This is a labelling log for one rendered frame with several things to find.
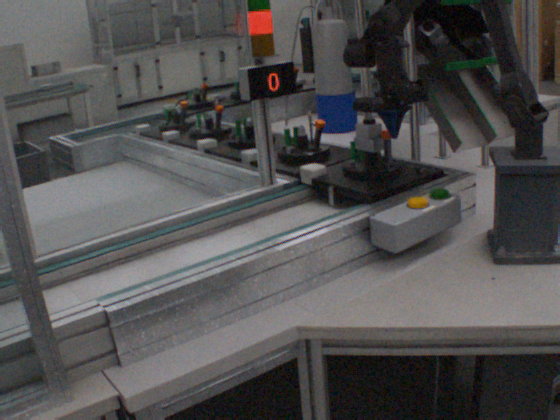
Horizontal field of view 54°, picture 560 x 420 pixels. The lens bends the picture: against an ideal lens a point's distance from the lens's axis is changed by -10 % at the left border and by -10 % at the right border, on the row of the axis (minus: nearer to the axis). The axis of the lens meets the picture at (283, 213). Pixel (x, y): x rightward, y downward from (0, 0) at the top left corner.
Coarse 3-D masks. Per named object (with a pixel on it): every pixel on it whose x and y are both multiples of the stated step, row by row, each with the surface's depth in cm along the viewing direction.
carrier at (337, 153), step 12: (288, 132) 158; (300, 132) 155; (288, 144) 159; (300, 144) 155; (324, 144) 159; (276, 156) 158; (288, 156) 152; (300, 156) 151; (312, 156) 151; (324, 156) 153; (336, 156) 154; (348, 156) 153; (276, 168) 148; (288, 168) 147; (300, 180) 143
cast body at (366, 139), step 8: (368, 120) 133; (360, 128) 134; (368, 128) 132; (376, 128) 133; (360, 136) 135; (368, 136) 132; (376, 136) 134; (360, 144) 135; (368, 144) 133; (376, 144) 132
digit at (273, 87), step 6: (264, 72) 125; (270, 72) 126; (276, 72) 127; (264, 78) 125; (270, 78) 126; (276, 78) 127; (264, 84) 126; (270, 84) 127; (276, 84) 128; (282, 84) 128; (270, 90) 127; (276, 90) 128; (282, 90) 129
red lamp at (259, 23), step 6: (252, 12) 123; (258, 12) 121; (264, 12) 122; (270, 12) 123; (252, 18) 122; (258, 18) 122; (264, 18) 122; (270, 18) 123; (252, 24) 123; (258, 24) 122; (264, 24) 122; (270, 24) 124; (252, 30) 123; (258, 30) 123; (264, 30) 123; (270, 30) 124
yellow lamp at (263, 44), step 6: (252, 36) 124; (258, 36) 123; (264, 36) 123; (270, 36) 124; (252, 42) 125; (258, 42) 124; (264, 42) 124; (270, 42) 124; (252, 48) 125; (258, 48) 124; (264, 48) 124; (270, 48) 125; (252, 54) 126; (258, 54) 125; (264, 54) 125; (270, 54) 125
